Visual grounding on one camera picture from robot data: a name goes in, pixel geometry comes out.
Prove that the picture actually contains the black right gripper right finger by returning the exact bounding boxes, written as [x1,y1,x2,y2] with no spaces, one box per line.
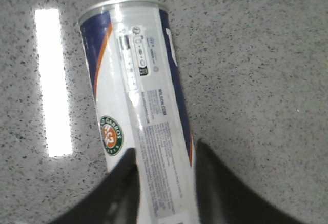
[195,139,299,223]

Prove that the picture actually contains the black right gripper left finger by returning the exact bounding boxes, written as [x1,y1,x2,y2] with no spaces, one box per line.
[51,148,140,223]

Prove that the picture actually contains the white blue tennis ball can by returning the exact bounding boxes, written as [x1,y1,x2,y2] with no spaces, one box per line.
[78,0,200,223]

